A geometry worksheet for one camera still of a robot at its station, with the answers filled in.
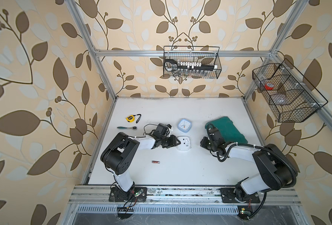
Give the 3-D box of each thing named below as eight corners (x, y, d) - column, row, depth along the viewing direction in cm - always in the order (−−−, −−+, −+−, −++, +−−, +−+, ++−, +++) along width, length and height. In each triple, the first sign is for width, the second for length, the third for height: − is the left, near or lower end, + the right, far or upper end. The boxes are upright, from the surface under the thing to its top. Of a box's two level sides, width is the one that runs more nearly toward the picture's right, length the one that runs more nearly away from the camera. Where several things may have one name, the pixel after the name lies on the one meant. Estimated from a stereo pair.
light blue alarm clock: (177, 132, 100) (177, 131, 98) (177, 120, 107) (177, 118, 105) (192, 132, 100) (192, 131, 98) (190, 120, 107) (191, 118, 105)
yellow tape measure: (126, 123, 107) (125, 121, 105) (127, 116, 111) (126, 114, 109) (139, 123, 107) (139, 121, 105) (140, 116, 111) (140, 114, 109)
